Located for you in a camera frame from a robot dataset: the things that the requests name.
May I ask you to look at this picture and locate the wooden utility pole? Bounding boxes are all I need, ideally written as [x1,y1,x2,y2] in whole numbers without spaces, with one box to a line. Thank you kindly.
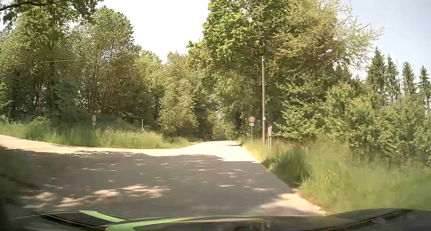
[261,57,266,143]

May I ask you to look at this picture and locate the grey asphalt road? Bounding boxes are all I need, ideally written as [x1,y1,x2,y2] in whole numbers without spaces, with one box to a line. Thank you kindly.
[0,134,326,221]

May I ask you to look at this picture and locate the wood of green trees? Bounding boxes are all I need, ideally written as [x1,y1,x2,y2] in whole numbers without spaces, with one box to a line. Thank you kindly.
[187,0,431,164]
[0,0,216,141]

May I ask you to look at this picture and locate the car's own bonnet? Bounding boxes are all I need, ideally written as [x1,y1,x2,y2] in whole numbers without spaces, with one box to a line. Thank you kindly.
[10,208,431,231]

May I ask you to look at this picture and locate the grass verge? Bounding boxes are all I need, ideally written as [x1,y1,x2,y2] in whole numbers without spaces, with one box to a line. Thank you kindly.
[238,135,431,214]
[0,121,196,149]

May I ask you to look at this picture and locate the overhead wires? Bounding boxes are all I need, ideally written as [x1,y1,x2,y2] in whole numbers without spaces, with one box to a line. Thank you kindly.
[0,58,89,66]

